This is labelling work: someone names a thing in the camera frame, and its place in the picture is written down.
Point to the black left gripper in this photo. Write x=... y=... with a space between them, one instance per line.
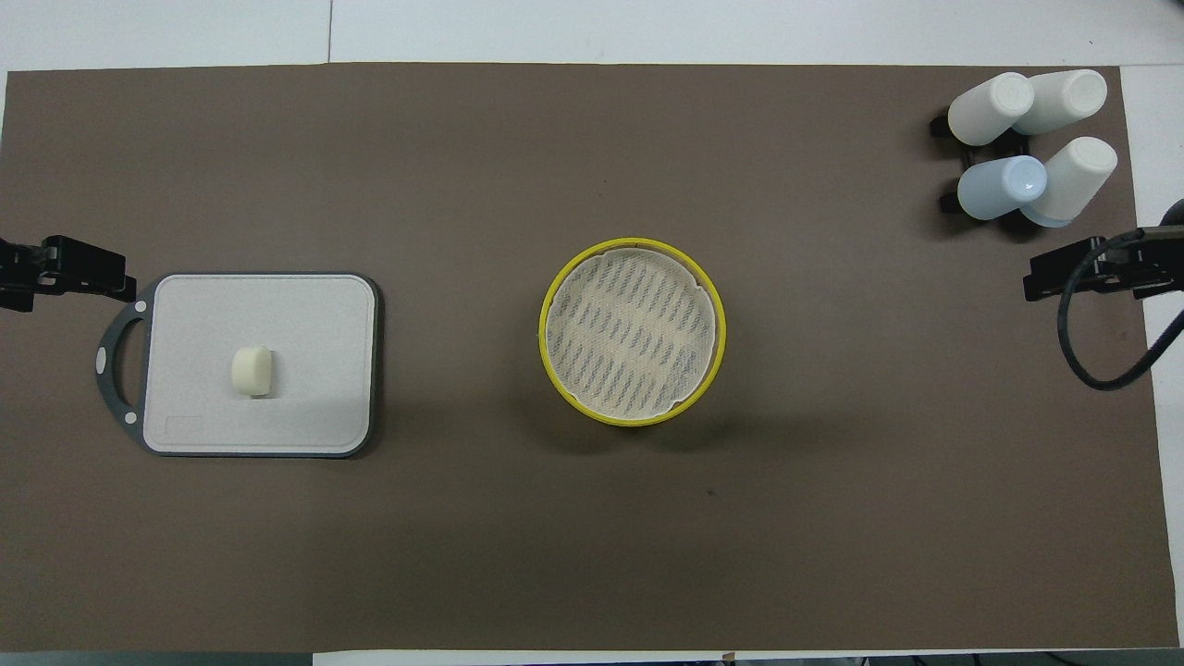
x=18 y=264

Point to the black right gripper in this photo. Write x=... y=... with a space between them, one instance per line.
x=1152 y=264

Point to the white steamed bun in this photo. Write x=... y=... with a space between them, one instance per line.
x=252 y=371

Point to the yellow bamboo steamer base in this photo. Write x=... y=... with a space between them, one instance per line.
x=647 y=423

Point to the white plastic cup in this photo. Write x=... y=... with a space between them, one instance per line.
x=990 y=109
x=1064 y=100
x=1073 y=180

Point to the light blue plastic cup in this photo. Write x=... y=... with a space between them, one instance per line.
x=1001 y=187

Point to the black cup rack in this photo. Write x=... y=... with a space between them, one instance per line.
x=1008 y=145

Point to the white cutting board grey rim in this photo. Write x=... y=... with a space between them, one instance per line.
x=277 y=407

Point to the brown table mat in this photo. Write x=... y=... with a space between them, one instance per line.
x=555 y=536

